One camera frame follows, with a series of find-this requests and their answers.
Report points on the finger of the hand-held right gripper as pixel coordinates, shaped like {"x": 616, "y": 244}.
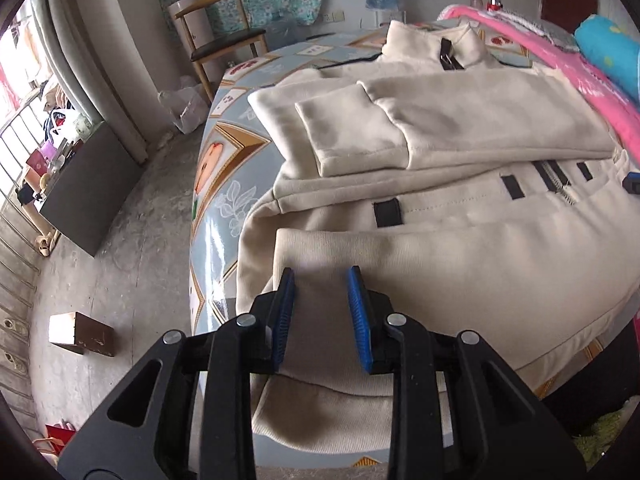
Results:
{"x": 634, "y": 182}

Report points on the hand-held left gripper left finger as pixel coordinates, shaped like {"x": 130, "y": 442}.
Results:
{"x": 285, "y": 315}

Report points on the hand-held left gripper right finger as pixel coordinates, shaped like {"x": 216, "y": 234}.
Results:
{"x": 357, "y": 317}

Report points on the beige zip jacket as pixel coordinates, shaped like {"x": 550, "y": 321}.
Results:
{"x": 450, "y": 260}

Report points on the pink floral blanket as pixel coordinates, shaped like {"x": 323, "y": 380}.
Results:
{"x": 590, "y": 75}

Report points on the blue dotted pillow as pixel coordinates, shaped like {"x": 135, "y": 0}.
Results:
{"x": 610, "y": 45}

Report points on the patterned grey tablecloth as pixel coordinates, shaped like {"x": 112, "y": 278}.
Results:
{"x": 225, "y": 160}

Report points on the grey lace cloth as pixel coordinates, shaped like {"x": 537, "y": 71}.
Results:
{"x": 552, "y": 35}

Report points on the person's black trouser legs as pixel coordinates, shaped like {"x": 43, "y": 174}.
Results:
{"x": 595, "y": 375}

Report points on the brown cardboard box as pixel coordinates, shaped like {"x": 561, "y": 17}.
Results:
{"x": 87, "y": 335}

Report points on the clear plastic bag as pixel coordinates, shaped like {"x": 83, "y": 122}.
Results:
{"x": 185, "y": 110}

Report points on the dark low cabinet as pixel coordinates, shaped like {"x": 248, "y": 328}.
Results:
{"x": 90, "y": 190}

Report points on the small bottles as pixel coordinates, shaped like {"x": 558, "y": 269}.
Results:
{"x": 487, "y": 2}

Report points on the beige sandal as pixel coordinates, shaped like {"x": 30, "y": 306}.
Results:
{"x": 47, "y": 245}

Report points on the green fluffy cloth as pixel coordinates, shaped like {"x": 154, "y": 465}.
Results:
{"x": 605, "y": 430}

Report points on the red paper bag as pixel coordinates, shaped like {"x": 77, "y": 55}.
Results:
{"x": 52, "y": 440}

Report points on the metal window railing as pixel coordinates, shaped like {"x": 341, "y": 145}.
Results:
{"x": 15, "y": 260}

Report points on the wooden chair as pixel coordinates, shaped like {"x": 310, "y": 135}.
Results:
{"x": 225, "y": 45}

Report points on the white plastic bag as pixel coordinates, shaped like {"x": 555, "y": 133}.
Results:
{"x": 67, "y": 122}

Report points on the red box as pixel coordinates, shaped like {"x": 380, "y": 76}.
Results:
{"x": 36, "y": 162}

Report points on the white water dispenser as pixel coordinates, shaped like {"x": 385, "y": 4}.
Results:
{"x": 382, "y": 17}

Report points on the white cylindrical bin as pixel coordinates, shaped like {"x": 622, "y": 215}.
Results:
{"x": 192, "y": 15}

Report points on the grey curtain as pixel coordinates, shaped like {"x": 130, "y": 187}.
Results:
{"x": 100, "y": 50}

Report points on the wall socket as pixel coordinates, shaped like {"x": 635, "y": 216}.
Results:
{"x": 334, "y": 16}

